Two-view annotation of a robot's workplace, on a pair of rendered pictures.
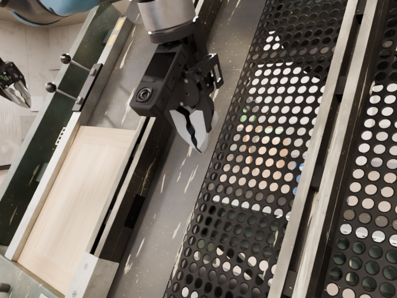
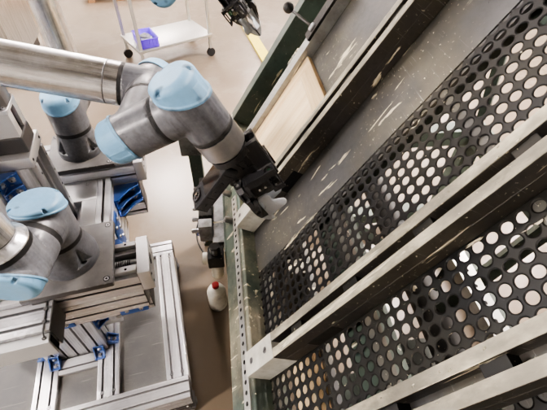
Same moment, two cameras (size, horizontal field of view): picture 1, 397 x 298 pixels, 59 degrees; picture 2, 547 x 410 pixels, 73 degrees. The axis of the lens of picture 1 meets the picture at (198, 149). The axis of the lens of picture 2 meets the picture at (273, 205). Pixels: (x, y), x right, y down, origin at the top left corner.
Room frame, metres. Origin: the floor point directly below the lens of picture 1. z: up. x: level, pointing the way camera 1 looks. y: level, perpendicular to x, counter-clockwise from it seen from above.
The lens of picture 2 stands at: (0.20, -0.34, 1.88)
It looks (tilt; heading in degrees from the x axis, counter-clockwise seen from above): 46 degrees down; 41
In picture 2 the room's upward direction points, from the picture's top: 2 degrees clockwise
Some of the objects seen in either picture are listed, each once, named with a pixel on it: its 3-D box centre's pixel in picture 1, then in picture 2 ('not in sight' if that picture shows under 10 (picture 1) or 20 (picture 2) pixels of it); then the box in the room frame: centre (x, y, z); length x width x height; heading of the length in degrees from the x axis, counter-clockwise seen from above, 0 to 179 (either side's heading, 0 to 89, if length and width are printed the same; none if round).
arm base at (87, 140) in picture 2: not in sight; (76, 137); (0.54, 0.87, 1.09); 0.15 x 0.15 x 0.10
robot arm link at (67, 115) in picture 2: not in sight; (64, 106); (0.54, 0.88, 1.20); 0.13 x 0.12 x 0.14; 47
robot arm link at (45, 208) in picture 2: not in sight; (43, 219); (0.28, 0.45, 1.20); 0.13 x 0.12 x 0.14; 45
